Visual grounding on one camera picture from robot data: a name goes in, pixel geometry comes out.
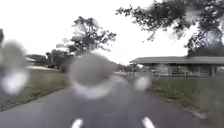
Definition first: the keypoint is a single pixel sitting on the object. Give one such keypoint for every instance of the dark green bush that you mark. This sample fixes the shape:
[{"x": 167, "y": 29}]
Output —
[{"x": 58, "y": 58}]

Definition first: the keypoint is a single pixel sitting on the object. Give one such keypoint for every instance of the green grass lawn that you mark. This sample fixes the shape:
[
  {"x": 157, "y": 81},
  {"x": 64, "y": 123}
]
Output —
[{"x": 186, "y": 91}]

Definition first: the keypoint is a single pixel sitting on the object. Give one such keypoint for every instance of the grass verge with dry patches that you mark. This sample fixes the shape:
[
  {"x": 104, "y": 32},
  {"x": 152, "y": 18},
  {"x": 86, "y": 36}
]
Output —
[{"x": 43, "y": 83}]

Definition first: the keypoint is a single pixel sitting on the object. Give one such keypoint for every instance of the grey asphalt path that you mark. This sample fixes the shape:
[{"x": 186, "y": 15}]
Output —
[{"x": 116, "y": 111}]

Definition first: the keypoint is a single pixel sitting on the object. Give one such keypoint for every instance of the open shelter with flat roof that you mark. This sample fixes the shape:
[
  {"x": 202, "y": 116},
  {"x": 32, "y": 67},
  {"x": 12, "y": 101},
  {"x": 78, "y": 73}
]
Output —
[{"x": 181, "y": 65}]

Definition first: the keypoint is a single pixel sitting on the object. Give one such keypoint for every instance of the tall spreading tree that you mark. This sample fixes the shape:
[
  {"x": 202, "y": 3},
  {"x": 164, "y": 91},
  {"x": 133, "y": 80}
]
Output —
[{"x": 87, "y": 36}]

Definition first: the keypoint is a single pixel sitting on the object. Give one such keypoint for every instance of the distant row of trees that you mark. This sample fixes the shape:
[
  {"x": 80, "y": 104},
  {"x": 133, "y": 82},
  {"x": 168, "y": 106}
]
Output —
[{"x": 125, "y": 67}]

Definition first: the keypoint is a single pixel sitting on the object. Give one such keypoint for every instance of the low building with pale roof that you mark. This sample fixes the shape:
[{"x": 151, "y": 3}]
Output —
[{"x": 30, "y": 60}]

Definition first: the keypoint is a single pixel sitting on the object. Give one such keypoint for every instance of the large overhanging tree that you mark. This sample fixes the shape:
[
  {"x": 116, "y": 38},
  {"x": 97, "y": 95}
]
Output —
[{"x": 200, "y": 20}]

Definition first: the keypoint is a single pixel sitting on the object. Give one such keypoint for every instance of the robot's own part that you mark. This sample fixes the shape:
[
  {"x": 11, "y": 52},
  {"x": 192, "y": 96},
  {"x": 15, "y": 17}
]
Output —
[
  {"x": 77, "y": 123},
  {"x": 147, "y": 122}
]

